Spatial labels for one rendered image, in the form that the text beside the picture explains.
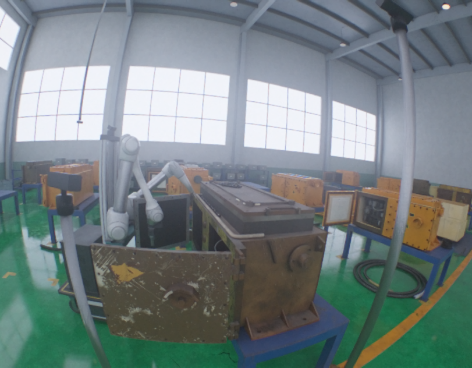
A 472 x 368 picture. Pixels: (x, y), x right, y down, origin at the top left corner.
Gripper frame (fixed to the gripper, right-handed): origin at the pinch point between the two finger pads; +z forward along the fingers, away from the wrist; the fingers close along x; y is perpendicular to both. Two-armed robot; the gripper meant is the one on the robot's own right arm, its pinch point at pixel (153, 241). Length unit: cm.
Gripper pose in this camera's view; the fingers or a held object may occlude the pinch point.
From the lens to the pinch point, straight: 201.1
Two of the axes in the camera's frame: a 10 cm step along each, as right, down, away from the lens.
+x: 1.5, 1.3, -9.8
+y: -9.9, -0.4, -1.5
